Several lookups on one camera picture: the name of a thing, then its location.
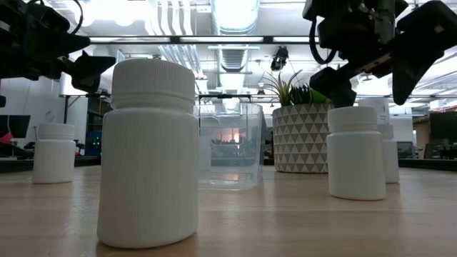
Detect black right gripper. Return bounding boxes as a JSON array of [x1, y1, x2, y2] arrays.
[[303, 0, 457, 108]]

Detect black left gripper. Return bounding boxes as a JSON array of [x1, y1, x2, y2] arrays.
[[0, 0, 117, 94]]

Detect white plastic pill bottle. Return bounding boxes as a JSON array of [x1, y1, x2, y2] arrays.
[[32, 123, 76, 184], [326, 106, 387, 201], [377, 123, 400, 184], [96, 59, 200, 249]]

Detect clear plastic basket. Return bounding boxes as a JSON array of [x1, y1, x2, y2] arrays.
[[198, 102, 267, 190]]

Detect blue equipment cabinet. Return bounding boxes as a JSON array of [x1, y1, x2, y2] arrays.
[[85, 131, 103, 157]]

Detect black computer monitor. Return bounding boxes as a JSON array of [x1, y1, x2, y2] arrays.
[[0, 114, 31, 139], [429, 112, 457, 143]]

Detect grey office chair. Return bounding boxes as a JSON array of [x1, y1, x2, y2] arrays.
[[396, 141, 417, 160]]

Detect succulents in triangle-patterned pot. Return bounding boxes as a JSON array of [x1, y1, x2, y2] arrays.
[[262, 69, 335, 174]]

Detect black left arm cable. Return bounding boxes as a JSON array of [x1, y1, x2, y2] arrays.
[[70, 0, 84, 36]]

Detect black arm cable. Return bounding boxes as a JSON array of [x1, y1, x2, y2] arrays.
[[308, 17, 337, 66], [70, 0, 84, 36]]

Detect black background desk frame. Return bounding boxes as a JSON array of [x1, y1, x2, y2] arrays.
[[59, 92, 111, 124]]

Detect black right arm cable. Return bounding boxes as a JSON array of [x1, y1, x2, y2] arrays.
[[308, 17, 337, 66]]

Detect black hanging camera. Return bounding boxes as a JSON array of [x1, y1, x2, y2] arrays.
[[270, 45, 289, 71]]

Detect black overhead frame bar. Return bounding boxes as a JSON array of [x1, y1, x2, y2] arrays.
[[89, 35, 321, 45]]

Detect black aluminium table frame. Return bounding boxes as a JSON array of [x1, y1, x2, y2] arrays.
[[0, 155, 457, 173]]

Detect silver ventilation duct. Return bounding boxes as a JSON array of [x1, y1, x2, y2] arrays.
[[210, 0, 261, 72]]

